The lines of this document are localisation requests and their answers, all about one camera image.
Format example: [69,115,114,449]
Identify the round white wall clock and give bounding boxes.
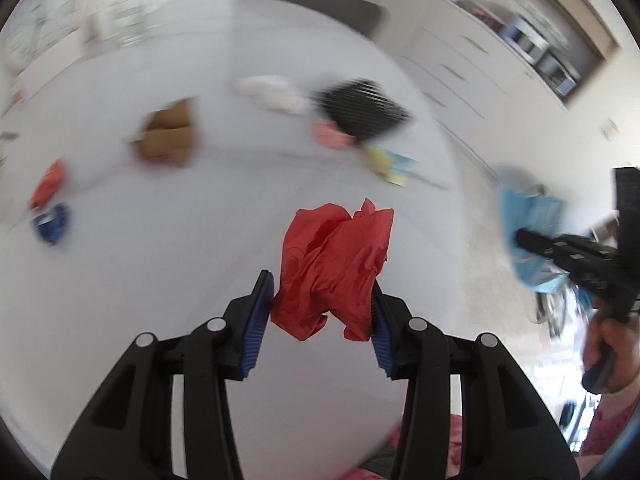
[0,0,87,72]

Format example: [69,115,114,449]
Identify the black foam net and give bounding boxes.
[319,79,417,142]

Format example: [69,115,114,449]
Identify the person's right forearm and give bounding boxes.
[580,391,640,457]

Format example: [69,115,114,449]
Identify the orange red wrapper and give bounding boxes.
[29,159,69,209]

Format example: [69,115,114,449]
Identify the red cloth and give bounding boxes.
[270,199,395,343]

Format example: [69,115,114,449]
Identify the white tissue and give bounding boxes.
[235,75,312,114]

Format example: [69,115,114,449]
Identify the pink floral clothing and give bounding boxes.
[344,411,467,480]

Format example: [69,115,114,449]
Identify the silver appliance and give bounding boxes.
[500,15,552,62]
[534,54,582,99]

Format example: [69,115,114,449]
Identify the recessed wall shelf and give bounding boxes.
[436,0,617,107]

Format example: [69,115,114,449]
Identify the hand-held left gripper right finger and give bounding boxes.
[370,282,581,480]

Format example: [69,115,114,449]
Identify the person's right hand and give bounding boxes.
[582,307,640,394]

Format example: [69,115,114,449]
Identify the pink small cloth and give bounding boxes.
[312,120,352,149]

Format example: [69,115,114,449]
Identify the white drawer cabinet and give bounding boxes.
[400,27,568,173]

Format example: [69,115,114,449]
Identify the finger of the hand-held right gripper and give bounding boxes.
[515,228,620,262]
[552,256,640,323]

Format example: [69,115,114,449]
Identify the dark grey chair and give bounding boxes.
[259,0,389,37]

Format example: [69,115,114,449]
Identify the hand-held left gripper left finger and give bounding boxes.
[50,269,276,480]

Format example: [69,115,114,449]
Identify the brown cardboard box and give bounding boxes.
[126,97,199,169]

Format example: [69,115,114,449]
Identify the blue face mask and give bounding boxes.
[496,180,568,295]

